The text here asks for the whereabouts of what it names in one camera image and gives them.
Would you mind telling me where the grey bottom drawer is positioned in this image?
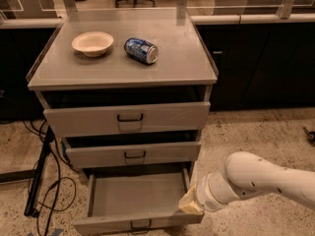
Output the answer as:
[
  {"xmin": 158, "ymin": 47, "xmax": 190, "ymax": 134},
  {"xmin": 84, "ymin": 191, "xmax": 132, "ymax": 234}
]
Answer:
[{"xmin": 74, "ymin": 163, "xmax": 203, "ymax": 236}]

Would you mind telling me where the grey drawer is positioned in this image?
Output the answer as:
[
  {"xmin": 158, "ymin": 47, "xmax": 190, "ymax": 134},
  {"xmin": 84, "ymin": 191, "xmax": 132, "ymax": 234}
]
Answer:
[
  {"xmin": 74, "ymin": 163, "xmax": 203, "ymax": 236},
  {"xmin": 43, "ymin": 90, "xmax": 210, "ymax": 138},
  {"xmin": 62, "ymin": 132, "xmax": 201, "ymax": 168}
]

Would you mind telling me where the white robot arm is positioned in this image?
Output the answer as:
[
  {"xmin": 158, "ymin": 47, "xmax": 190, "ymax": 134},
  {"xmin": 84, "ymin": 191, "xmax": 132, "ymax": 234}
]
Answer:
[{"xmin": 178, "ymin": 151, "xmax": 315, "ymax": 214}]

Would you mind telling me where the grey middle drawer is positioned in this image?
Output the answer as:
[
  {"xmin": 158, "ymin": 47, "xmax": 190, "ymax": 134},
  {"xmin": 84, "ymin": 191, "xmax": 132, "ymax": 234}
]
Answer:
[{"xmin": 62, "ymin": 132, "xmax": 201, "ymax": 168}]

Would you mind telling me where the grey drawer cabinet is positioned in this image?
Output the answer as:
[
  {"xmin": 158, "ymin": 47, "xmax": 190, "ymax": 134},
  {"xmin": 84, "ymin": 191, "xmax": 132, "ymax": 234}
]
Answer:
[{"xmin": 26, "ymin": 7, "xmax": 220, "ymax": 186}]

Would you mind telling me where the grey top drawer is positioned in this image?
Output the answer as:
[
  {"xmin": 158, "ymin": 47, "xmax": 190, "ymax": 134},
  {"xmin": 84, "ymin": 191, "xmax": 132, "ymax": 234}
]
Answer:
[{"xmin": 43, "ymin": 90, "xmax": 210, "ymax": 138}]

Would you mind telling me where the black metal stand bar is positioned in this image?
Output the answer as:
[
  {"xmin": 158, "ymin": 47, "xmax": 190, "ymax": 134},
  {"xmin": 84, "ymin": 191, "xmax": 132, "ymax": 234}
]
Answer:
[{"xmin": 24, "ymin": 127, "xmax": 54, "ymax": 217}]

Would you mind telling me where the blue soda can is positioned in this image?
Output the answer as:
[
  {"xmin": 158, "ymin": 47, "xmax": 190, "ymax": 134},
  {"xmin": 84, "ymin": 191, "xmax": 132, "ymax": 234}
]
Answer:
[{"xmin": 124, "ymin": 37, "xmax": 158, "ymax": 65}]

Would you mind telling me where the white paper bowl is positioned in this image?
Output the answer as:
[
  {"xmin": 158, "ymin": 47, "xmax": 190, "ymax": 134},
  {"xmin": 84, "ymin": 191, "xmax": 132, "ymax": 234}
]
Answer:
[{"xmin": 72, "ymin": 31, "xmax": 114, "ymax": 57}]

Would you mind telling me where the black floor cable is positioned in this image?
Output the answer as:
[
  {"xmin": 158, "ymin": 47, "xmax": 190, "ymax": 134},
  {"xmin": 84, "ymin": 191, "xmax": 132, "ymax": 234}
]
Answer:
[{"xmin": 21, "ymin": 119, "xmax": 77, "ymax": 236}]

